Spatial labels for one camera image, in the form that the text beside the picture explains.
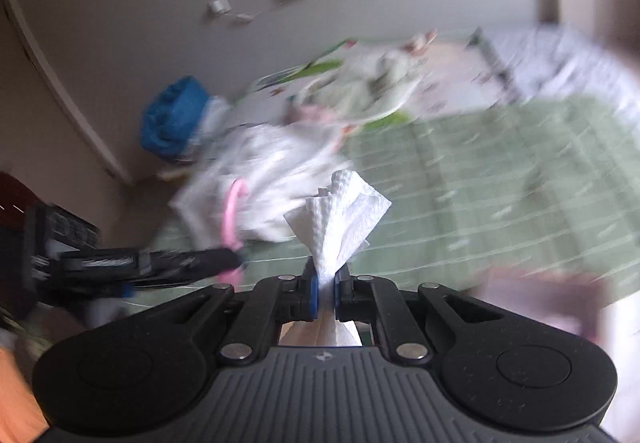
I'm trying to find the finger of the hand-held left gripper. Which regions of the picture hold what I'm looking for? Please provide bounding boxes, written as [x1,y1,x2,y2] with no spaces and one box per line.
[137,244,247,288]

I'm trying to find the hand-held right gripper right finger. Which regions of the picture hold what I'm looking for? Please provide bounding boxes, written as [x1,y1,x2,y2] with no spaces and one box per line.
[334,263,501,366]

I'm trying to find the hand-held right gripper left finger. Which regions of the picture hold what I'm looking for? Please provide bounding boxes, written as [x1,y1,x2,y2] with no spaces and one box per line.
[167,259,320,366]

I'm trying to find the pink handle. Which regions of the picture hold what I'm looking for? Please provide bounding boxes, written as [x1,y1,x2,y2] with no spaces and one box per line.
[218,178,249,284]

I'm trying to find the white paper towel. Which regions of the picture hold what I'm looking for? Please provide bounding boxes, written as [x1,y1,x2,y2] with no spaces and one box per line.
[283,169,393,347]

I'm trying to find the dark red cloth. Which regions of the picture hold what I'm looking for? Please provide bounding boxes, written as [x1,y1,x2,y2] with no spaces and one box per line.
[0,172,38,224]

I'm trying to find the white plastic bag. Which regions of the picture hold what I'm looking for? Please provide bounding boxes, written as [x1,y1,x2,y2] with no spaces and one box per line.
[169,122,348,245]

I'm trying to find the blue fabric bag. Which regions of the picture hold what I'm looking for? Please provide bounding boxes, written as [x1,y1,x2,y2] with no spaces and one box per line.
[139,76,228,160]

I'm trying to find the orange cloth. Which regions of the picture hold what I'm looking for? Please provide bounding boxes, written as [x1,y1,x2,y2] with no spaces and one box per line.
[0,347,52,443]

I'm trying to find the green striped bed blanket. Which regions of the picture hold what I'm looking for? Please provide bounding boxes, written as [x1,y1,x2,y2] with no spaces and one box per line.
[149,93,640,306]

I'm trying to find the pale pink cloth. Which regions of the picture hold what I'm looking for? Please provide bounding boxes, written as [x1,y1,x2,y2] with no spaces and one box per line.
[470,267,603,341]

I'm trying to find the light green baby garment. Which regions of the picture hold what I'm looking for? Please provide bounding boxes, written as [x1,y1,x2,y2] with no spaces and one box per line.
[299,47,427,125]

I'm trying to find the colourful printed play mat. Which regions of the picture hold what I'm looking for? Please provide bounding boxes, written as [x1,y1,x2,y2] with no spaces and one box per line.
[234,29,518,126]

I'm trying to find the white patterned quilt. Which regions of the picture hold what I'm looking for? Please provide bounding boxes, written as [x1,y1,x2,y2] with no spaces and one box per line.
[472,24,640,111]

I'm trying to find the white door frame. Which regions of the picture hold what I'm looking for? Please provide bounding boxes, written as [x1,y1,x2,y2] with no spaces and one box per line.
[0,0,133,185]

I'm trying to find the white cable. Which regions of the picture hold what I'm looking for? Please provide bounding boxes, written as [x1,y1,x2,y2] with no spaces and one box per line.
[227,2,292,25]

